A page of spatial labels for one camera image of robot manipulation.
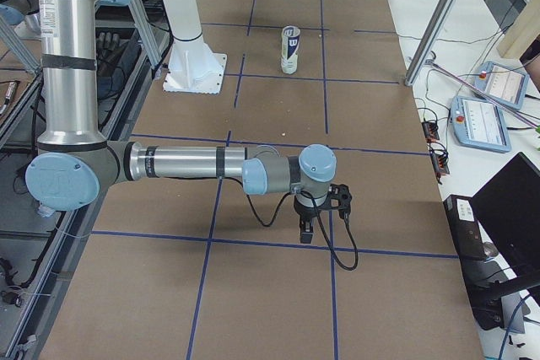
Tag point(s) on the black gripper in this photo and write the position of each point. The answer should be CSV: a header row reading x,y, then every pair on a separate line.
x,y
306,212

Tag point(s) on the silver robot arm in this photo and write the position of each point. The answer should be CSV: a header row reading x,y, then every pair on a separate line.
x,y
76,162

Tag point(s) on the white tennis ball can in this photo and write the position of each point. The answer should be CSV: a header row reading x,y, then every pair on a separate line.
x,y
290,47

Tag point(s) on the brown paper table cover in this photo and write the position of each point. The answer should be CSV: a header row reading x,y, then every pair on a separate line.
x,y
183,269

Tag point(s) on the lower orange black adapter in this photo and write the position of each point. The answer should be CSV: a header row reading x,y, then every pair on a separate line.
x,y
439,158

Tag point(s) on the orange black adapter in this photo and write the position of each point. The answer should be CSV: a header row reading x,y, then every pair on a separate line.
x,y
431,130
439,158

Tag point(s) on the black desktop computer box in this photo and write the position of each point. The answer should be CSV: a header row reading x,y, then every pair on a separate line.
x,y
465,230

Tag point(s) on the upper orange black adapter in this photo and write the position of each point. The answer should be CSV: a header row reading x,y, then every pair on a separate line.
x,y
431,130

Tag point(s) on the near teach pendant tablet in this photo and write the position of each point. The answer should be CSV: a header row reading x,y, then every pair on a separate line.
x,y
479,124

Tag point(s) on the teach pendant tablet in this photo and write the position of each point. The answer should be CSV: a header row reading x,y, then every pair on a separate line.
x,y
479,124
508,85

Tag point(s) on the black computer monitor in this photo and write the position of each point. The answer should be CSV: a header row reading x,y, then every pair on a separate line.
x,y
508,209

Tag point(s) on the far teach pendant tablet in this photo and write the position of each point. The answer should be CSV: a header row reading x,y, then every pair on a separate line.
x,y
508,85

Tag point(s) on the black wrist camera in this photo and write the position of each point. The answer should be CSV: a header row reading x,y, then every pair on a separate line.
x,y
340,200

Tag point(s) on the white camera stand pole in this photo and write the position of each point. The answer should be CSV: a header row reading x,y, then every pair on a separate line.
x,y
193,67

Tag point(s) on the aluminium frame post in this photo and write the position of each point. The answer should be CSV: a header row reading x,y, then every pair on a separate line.
x,y
428,40

